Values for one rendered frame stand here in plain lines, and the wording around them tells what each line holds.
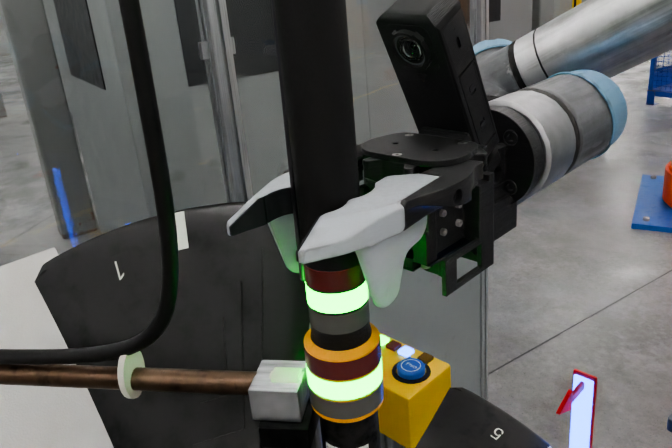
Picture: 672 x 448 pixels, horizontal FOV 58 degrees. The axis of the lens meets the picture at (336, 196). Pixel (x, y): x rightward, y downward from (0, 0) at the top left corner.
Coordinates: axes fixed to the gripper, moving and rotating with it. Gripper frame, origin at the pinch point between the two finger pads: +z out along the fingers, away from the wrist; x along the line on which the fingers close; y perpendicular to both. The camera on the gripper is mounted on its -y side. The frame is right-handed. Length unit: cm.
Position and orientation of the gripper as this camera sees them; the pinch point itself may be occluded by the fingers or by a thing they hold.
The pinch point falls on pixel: (280, 219)
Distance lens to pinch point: 29.7
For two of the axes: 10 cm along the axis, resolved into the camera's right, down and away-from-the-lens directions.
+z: -7.0, 3.0, -6.5
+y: 0.9, 9.3, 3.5
